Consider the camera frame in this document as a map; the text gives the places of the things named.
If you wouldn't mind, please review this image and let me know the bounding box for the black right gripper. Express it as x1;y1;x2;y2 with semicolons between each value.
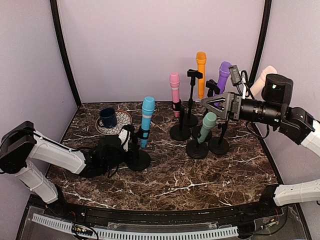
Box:
201;90;283;126

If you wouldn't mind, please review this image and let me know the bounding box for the black stand of blue microphone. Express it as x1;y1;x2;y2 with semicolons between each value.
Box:
126;127;151;171

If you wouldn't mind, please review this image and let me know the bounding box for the blue microphone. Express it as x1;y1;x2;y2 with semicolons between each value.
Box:
140;96;155;149

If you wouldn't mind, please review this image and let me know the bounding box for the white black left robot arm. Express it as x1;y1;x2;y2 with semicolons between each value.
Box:
0;121;145;218

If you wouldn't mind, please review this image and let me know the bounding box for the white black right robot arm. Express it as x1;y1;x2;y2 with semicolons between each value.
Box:
201;73;320;217

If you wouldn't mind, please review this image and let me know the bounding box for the black stand of purple microphone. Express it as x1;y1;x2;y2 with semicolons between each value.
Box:
191;79;221;141

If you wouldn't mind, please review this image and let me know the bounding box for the green microphone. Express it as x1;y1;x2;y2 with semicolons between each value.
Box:
197;112;217;144

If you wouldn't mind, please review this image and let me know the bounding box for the purple microphone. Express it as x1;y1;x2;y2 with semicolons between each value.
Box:
214;61;231;96

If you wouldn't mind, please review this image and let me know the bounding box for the beige microphone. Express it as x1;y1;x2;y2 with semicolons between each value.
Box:
250;65;278;97

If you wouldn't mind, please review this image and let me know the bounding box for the black stand of orange microphone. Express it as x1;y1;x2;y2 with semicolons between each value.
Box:
183;69;203;128

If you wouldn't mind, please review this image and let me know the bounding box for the black stand of beige microphone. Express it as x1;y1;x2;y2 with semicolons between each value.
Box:
208;121;230;155

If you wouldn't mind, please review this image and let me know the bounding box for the black stand of pink microphone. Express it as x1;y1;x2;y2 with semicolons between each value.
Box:
169;101;191;141

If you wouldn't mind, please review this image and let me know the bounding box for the black stand of green microphone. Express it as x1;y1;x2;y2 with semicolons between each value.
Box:
185;135;209;159

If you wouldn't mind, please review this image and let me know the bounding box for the orange microphone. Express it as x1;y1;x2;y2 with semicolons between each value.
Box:
196;51;208;99

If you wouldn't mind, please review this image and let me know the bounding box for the pink microphone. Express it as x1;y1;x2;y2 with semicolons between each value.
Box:
169;72;181;118

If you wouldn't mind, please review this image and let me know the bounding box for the floral patterned saucer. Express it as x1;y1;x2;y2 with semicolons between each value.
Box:
95;110;133;135

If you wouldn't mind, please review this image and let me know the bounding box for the dark blue mug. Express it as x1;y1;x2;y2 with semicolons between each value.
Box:
98;107;118;129

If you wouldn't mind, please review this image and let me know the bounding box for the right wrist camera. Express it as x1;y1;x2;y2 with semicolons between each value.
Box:
228;65;242;87

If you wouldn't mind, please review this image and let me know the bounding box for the black right corner post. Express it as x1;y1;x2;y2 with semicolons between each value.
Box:
249;0;272;83

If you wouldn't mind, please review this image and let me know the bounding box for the black corner post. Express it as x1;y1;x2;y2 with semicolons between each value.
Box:
249;0;272;83
49;0;82;108

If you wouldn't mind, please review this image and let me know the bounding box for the black front rail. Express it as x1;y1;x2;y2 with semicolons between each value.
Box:
27;193;288;230

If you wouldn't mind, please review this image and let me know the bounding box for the white slotted cable duct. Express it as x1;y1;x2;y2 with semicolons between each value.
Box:
32;213;239;240

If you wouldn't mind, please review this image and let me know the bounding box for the black left corner post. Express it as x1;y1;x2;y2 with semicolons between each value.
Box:
49;0;82;108

